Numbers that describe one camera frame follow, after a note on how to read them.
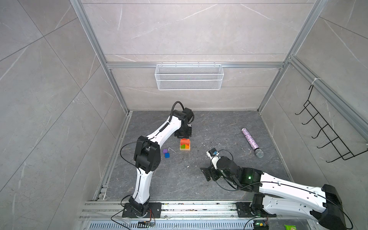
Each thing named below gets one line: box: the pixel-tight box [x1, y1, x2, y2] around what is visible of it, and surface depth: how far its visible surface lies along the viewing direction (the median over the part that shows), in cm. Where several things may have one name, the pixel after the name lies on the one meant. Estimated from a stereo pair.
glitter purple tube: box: [241, 127, 265, 158], surface depth 99 cm
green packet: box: [284, 224, 298, 230], surface depth 70 cm
